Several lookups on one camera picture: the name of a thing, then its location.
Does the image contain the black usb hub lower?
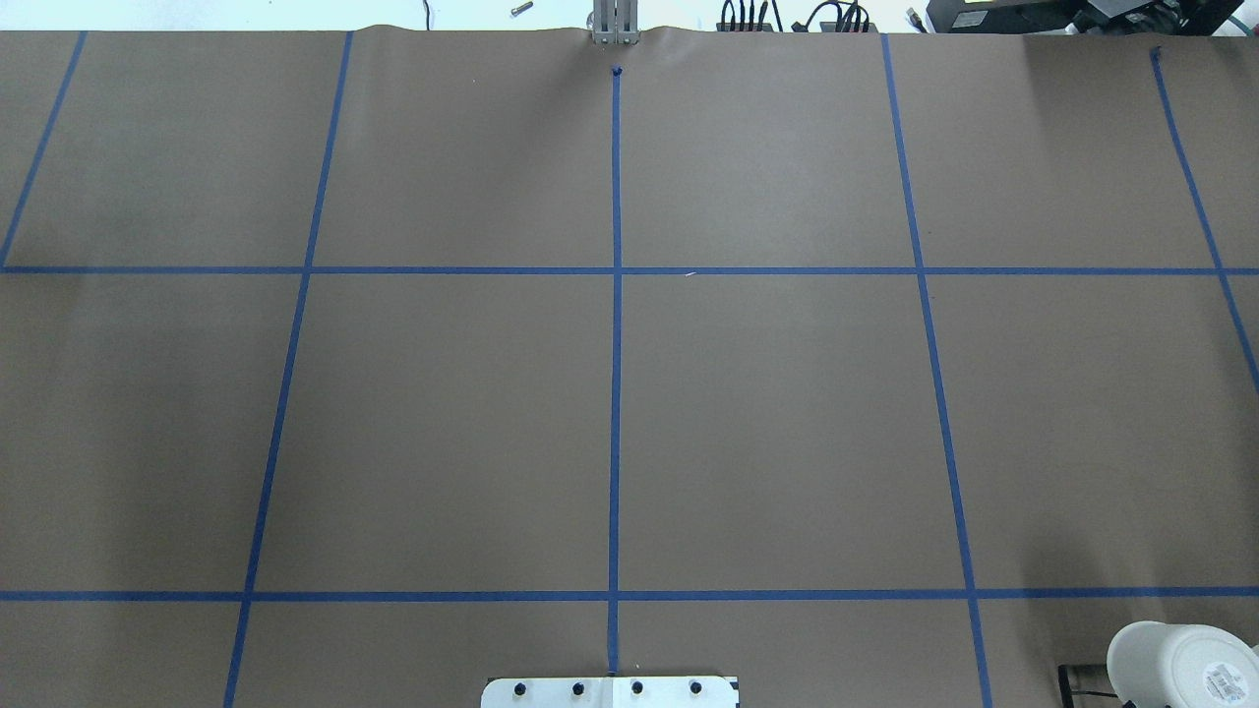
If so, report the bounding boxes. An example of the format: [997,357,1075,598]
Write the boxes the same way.
[791,1,878,34]

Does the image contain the black laptop monitor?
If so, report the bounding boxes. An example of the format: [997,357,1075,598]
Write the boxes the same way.
[927,1,1244,37]

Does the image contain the black usb hub upper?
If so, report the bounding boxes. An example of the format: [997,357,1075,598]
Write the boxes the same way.
[715,0,784,31]

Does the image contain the black usb hub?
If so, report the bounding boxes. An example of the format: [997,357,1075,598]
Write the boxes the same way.
[791,1,878,34]
[715,0,784,31]

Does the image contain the aluminium frame post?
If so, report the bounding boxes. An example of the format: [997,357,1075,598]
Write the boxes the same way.
[588,0,641,47]

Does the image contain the black wire cup rack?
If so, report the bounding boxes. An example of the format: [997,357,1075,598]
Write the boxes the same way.
[1056,664,1127,708]

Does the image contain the white cup on rack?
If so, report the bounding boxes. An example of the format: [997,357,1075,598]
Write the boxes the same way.
[1105,621,1258,707]

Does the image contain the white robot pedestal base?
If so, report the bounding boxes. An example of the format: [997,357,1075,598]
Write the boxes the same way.
[480,677,742,707]

